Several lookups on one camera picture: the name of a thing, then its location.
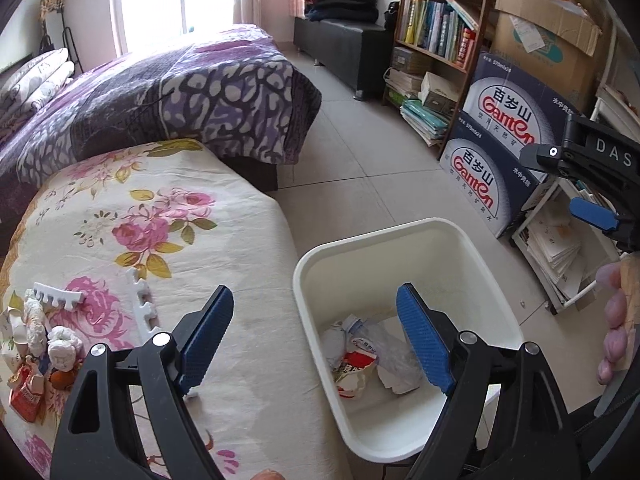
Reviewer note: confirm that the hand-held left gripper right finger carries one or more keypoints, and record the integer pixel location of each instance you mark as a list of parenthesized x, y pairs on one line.
[(425, 340)]

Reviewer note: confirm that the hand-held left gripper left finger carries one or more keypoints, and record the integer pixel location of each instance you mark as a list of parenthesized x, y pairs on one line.
[(207, 340)]

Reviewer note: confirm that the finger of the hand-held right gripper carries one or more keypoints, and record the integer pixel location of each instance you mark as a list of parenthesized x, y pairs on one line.
[(600, 152), (592, 214)]

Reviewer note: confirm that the clear plastic bag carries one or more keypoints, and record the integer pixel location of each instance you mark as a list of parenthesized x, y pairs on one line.
[(387, 347)]

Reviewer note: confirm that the white paper scrap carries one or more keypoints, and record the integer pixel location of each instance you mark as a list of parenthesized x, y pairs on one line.
[(397, 382)]

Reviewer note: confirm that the white foam puzzle strip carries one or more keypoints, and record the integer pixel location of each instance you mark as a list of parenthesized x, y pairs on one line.
[(142, 305)]

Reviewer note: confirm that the red and white packet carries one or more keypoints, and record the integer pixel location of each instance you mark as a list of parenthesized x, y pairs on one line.
[(355, 367)]

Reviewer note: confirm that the white plastic bin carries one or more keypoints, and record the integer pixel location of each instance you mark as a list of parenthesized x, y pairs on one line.
[(450, 255)]

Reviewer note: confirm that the white paper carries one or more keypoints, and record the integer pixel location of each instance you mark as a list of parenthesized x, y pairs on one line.
[(334, 345)]

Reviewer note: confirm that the round white tissue wad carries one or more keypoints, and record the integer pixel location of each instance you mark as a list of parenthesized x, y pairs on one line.
[(65, 350)]

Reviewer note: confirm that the orange peel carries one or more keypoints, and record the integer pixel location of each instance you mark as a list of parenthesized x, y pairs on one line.
[(62, 380)]

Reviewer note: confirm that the white foam comb piece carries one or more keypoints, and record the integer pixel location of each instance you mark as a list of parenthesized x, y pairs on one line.
[(57, 296)]

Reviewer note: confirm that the tall white tissue wad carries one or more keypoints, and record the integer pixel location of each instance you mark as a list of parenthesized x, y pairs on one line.
[(35, 327)]

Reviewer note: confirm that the red snack packet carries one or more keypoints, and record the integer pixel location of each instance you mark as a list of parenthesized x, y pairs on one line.
[(27, 397)]

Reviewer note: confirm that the beige wrapper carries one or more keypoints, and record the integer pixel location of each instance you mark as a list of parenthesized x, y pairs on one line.
[(11, 332)]

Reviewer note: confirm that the person's right hand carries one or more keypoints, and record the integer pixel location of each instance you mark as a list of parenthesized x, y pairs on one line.
[(615, 320)]

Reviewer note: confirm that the pile of loose papers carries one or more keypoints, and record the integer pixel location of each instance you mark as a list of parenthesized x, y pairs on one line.
[(555, 250)]

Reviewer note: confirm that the white metal rack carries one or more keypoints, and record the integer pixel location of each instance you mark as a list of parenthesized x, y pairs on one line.
[(565, 305)]

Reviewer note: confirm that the floral tablecloth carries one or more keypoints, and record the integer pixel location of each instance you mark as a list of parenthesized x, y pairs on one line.
[(240, 270)]

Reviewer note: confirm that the blue water carton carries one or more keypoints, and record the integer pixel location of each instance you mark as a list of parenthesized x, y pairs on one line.
[(510, 105), (480, 180)]

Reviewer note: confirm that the brown cardboard box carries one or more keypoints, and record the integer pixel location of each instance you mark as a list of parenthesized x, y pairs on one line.
[(545, 60)]

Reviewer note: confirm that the dark cloth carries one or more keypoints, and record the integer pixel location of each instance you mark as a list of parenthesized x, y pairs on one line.
[(600, 445)]

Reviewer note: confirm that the white cardboard box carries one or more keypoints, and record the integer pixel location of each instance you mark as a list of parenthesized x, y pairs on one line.
[(440, 92)]

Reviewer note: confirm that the wooden bookshelf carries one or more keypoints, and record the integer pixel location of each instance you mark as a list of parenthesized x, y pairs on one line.
[(487, 15)]

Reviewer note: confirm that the stack of lying books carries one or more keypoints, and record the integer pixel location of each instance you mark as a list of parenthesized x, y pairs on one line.
[(420, 117)]

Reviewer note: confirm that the row of thick books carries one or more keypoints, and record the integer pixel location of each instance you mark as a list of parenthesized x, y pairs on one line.
[(440, 27)]

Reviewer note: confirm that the small black bag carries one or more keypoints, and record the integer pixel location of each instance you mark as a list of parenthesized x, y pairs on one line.
[(391, 16)]

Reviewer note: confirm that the bed with purple quilt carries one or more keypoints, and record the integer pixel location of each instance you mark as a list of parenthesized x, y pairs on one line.
[(150, 85)]

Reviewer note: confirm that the black bench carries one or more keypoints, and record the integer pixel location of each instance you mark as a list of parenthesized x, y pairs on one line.
[(345, 47)]

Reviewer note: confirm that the folded grey patterned quilt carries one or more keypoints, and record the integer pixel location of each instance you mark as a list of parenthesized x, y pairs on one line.
[(35, 80)]

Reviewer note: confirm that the black metal stand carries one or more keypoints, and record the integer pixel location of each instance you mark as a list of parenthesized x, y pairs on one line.
[(72, 40)]

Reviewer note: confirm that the window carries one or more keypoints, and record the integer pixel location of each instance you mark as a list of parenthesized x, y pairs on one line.
[(170, 0)]

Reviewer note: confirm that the brown patterned cloth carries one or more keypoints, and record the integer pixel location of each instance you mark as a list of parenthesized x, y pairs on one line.
[(51, 5)]

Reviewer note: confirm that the dark wooden bed frame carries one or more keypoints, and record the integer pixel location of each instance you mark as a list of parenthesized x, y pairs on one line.
[(255, 177)]

